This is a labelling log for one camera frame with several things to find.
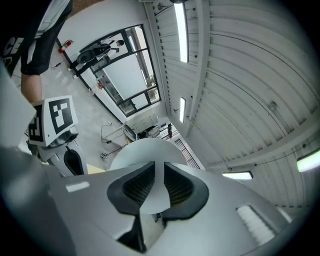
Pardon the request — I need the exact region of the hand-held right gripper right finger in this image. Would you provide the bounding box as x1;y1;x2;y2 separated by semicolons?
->
163;162;278;248

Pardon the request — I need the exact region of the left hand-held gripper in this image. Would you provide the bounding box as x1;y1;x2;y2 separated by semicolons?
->
27;94;88;177

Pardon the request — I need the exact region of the black framed window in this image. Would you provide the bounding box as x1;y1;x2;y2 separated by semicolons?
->
79;24;161;117

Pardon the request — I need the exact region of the black desk lamp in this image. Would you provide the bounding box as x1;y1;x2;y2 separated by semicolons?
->
109;138;189;215

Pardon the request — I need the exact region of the person's left forearm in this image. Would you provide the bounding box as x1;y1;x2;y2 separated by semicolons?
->
20;73;43;105

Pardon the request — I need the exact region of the red fire extinguisher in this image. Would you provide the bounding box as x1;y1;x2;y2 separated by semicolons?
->
58;39;74;54

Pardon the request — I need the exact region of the ceiling light panel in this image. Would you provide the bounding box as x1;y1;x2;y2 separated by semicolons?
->
296;152;320;174
179;96;187;124
221;170;254;181
173;1;190;64

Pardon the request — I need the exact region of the black cable and gear pile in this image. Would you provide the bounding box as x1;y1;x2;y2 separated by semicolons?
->
136;125;161;139

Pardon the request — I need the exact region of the black power adapter cable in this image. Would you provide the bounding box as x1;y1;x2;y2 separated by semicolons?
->
100;124;126;145

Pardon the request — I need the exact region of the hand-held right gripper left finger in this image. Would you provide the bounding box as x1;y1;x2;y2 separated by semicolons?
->
51;161;156;241

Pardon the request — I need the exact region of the red and white floor clutter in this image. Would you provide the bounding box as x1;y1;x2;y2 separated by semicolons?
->
86;74;104;97

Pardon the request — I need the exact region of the square wooden pedestal table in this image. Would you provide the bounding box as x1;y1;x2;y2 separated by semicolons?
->
86;163;107;175

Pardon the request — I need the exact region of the grey oval shell pod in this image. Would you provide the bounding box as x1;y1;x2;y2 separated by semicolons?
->
123;124;140;141
76;48;94;65

